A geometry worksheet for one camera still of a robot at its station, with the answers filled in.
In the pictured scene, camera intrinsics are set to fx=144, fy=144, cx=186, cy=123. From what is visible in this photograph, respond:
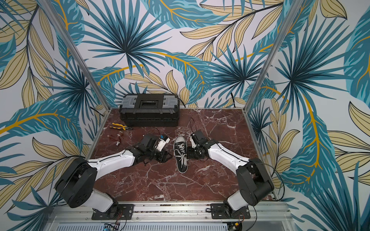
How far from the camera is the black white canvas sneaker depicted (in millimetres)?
872

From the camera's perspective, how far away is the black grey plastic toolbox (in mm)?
969

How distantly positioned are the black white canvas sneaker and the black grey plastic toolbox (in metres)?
0.15
